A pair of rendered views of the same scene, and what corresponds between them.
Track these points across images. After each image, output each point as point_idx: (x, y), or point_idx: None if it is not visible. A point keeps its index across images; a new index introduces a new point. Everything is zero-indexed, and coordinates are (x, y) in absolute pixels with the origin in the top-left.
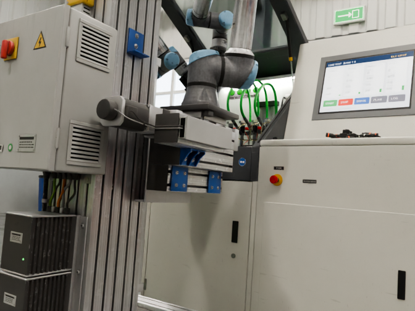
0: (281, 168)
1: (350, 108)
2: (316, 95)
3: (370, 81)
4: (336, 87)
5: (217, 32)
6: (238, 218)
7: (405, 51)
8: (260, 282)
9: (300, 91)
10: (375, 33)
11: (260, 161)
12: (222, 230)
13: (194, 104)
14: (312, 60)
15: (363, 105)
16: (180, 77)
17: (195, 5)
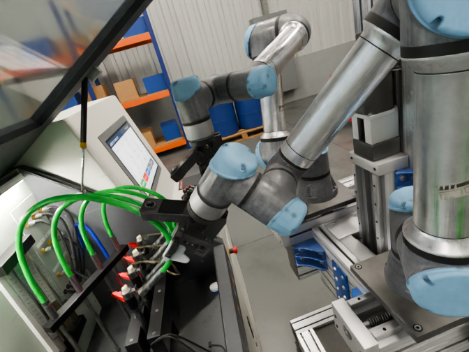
0: (225, 239)
1: (151, 181)
2: (132, 181)
3: (137, 154)
4: (132, 166)
5: (209, 106)
6: (246, 314)
7: (125, 123)
8: (253, 328)
9: (123, 184)
10: (100, 105)
11: (226, 249)
12: (253, 343)
13: (336, 179)
14: (94, 142)
15: (151, 174)
16: (220, 218)
17: (280, 68)
